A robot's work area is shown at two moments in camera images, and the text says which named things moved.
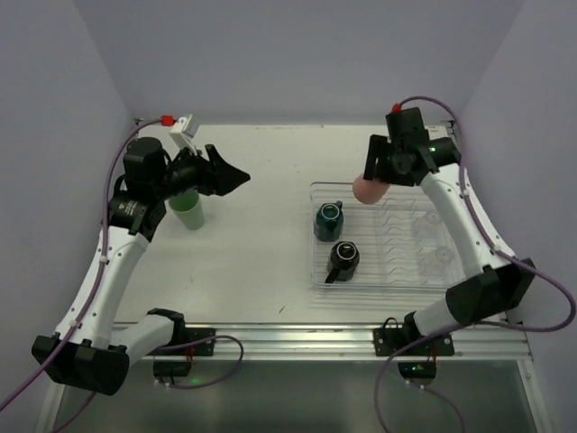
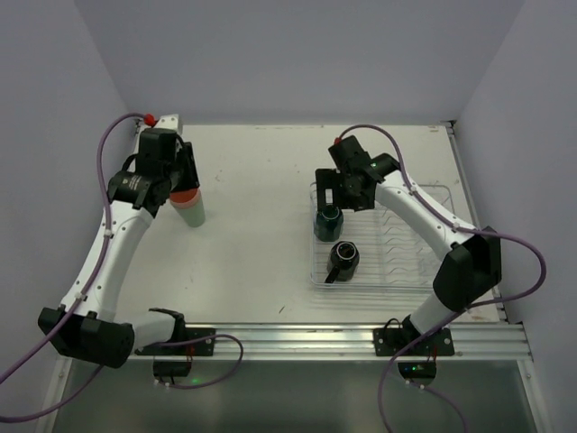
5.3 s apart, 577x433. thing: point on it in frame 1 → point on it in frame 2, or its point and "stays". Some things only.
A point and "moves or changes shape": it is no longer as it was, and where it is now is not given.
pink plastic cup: x=369 y=191 moves or changes shape
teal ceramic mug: x=329 y=221 stays
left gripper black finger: x=225 y=178 → x=188 y=174
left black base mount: x=174 y=359 stays
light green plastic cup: x=187 y=206 stays
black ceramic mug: x=343 y=262 stays
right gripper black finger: x=374 y=155 → x=325 y=179
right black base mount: x=417 y=354 stays
